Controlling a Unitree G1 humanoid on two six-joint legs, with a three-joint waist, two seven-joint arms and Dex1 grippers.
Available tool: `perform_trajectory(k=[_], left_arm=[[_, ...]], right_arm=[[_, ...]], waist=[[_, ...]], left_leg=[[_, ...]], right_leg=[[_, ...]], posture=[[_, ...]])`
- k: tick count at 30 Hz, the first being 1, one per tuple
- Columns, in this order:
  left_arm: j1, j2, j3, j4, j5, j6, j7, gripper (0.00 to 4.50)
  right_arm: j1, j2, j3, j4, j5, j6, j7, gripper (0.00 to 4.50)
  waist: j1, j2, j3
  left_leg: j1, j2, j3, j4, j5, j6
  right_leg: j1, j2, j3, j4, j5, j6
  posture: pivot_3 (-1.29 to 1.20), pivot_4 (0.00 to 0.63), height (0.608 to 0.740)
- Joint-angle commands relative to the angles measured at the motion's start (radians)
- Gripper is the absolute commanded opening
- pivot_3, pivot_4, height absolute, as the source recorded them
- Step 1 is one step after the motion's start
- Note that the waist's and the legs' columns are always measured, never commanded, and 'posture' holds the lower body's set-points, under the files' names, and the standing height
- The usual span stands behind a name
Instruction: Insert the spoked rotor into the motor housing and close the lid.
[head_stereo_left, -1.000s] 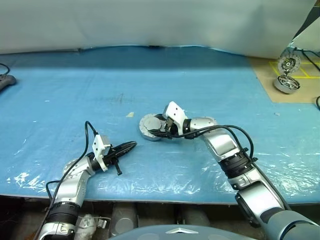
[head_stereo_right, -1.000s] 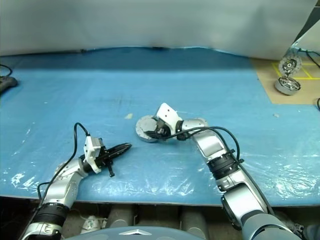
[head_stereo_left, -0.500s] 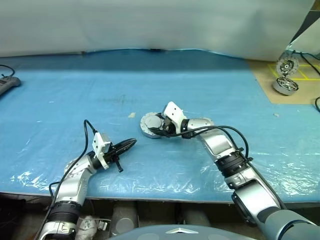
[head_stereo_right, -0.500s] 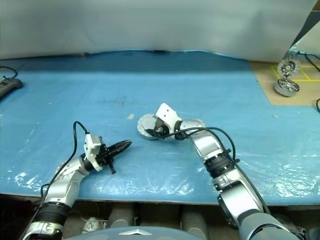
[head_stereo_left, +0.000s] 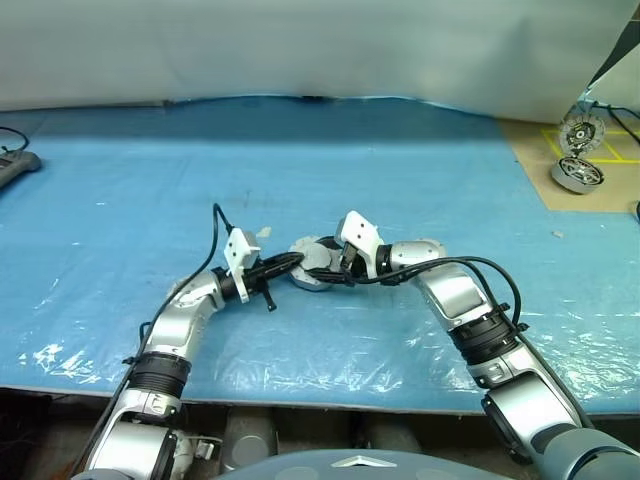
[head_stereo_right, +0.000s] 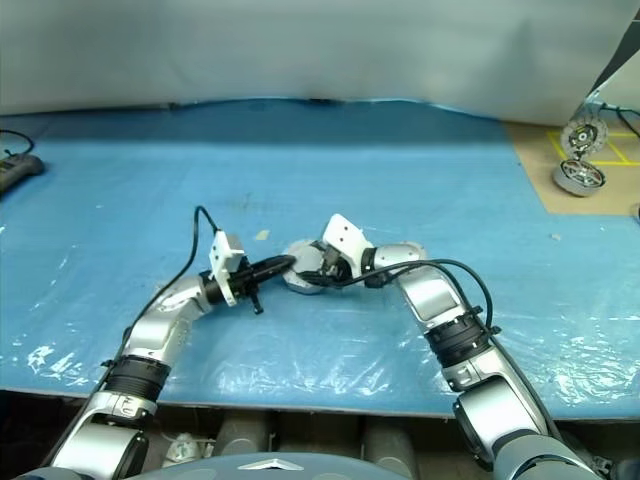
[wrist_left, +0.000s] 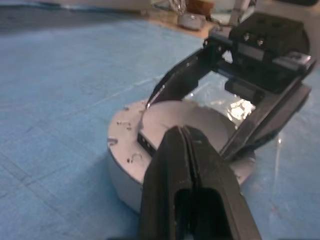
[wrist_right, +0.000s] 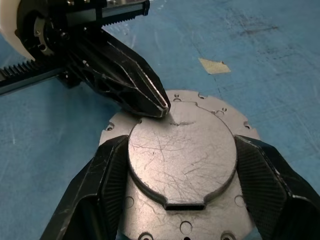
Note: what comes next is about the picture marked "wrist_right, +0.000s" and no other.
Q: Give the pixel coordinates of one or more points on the blue plastic table cover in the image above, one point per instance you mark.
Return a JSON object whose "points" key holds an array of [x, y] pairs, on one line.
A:
{"points": [[250, 100]]}

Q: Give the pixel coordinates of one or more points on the beige tape piece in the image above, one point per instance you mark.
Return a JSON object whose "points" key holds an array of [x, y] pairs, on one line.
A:
{"points": [[215, 66]]}

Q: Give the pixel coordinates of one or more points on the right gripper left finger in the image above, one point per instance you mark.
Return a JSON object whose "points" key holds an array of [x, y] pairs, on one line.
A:
{"points": [[95, 195]]}

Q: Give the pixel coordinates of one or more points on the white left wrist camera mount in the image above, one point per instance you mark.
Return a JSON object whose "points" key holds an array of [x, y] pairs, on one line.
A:
{"points": [[10, 37]]}

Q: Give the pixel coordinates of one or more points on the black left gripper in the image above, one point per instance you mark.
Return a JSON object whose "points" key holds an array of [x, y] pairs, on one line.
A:
{"points": [[62, 27]]}

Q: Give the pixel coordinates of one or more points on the silver hinged motor lid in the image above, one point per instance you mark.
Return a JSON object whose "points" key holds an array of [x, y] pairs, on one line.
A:
{"points": [[180, 155]]}

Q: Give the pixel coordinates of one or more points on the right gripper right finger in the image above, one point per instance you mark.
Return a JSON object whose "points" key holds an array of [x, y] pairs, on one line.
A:
{"points": [[275, 195]]}

